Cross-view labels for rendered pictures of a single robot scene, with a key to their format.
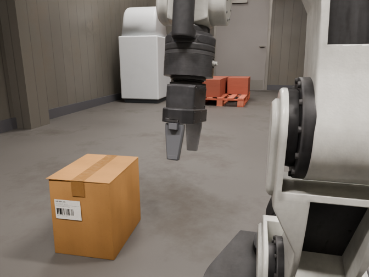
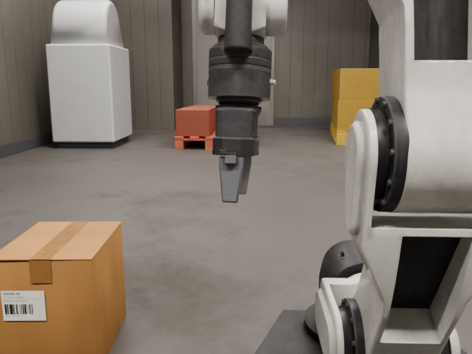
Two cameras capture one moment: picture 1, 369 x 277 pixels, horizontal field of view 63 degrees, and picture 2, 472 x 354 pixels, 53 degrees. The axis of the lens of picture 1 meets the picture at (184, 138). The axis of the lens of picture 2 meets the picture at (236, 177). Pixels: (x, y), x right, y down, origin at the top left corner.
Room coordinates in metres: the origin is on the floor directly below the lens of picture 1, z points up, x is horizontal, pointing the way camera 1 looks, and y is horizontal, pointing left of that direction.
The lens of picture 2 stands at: (-0.11, 0.13, 0.70)
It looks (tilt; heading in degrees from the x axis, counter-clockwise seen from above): 11 degrees down; 349
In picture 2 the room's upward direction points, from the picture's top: straight up
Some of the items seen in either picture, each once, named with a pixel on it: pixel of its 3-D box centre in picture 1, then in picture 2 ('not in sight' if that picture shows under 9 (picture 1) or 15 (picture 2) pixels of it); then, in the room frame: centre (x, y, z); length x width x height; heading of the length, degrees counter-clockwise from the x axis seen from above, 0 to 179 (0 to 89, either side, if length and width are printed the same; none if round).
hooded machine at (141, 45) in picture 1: (146, 55); (91, 74); (5.49, 0.66, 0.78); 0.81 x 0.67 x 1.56; 167
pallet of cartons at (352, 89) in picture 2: not in sight; (371, 105); (5.33, -2.68, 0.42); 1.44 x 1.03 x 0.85; 165
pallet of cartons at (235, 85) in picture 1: (225, 89); (216, 125); (5.31, -0.72, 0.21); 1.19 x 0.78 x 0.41; 165
